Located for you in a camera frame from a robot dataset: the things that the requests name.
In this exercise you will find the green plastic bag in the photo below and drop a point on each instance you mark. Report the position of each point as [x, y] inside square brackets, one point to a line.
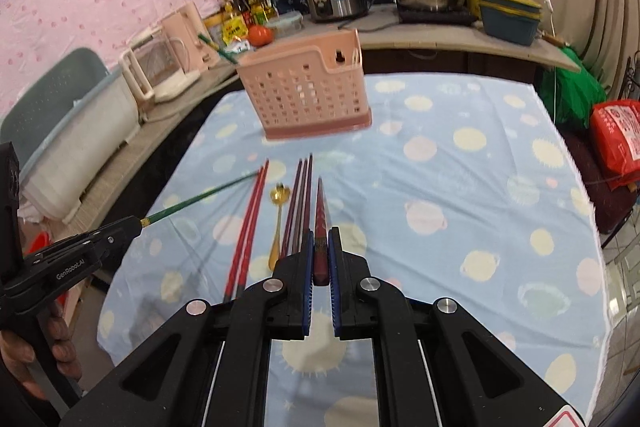
[575, 92]

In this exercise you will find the black induction cooker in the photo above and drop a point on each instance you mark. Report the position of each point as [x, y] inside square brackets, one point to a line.
[440, 18]

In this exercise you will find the grey counter board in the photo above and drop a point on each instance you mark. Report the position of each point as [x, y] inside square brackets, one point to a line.
[425, 39]

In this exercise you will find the pink perforated plastic basket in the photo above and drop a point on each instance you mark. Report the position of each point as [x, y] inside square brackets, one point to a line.
[300, 97]

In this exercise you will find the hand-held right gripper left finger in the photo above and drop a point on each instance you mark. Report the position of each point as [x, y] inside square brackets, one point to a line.
[309, 277]

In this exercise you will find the blue white snack packet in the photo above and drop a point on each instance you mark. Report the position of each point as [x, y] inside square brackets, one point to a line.
[237, 48]

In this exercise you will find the yellow seasoning packet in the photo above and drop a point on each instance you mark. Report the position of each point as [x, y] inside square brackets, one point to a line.
[235, 31]

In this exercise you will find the dark sauce bottle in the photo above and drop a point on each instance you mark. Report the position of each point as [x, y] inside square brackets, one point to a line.
[236, 2]

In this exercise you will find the wooden rolling pin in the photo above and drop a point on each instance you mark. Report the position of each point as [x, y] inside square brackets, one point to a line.
[552, 40]

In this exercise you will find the white glass kettle appliance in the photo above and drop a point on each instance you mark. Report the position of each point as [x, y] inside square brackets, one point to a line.
[155, 62]

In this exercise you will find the red chopstick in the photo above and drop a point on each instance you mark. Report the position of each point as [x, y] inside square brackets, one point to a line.
[253, 232]
[245, 232]

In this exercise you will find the pink electric kettle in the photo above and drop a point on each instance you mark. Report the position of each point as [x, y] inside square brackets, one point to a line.
[187, 37]

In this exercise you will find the dark maroon cushion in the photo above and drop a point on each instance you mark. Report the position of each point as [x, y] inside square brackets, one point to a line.
[590, 187]

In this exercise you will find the blue and white tub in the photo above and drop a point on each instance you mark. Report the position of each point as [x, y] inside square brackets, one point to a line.
[75, 132]

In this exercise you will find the red tomato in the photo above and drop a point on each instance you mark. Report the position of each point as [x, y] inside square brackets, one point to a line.
[261, 35]

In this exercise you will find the blue dotted tablecloth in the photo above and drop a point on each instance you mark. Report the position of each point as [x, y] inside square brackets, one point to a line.
[450, 207]

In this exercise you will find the red plastic bag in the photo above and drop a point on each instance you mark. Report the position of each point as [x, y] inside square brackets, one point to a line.
[617, 142]

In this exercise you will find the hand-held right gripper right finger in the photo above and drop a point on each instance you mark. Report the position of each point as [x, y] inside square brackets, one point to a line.
[334, 287]

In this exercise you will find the person's left hand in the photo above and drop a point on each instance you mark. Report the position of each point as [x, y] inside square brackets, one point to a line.
[65, 342]

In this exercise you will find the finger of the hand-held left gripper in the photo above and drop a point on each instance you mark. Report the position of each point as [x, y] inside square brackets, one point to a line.
[117, 229]
[114, 254]

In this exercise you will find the gold spoon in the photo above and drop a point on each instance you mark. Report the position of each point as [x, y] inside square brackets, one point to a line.
[280, 195]

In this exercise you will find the clear plastic food container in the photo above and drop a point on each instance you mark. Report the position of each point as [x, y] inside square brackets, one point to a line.
[287, 23]

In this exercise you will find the gold tin can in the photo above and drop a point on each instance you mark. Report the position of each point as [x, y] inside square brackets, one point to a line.
[212, 29]

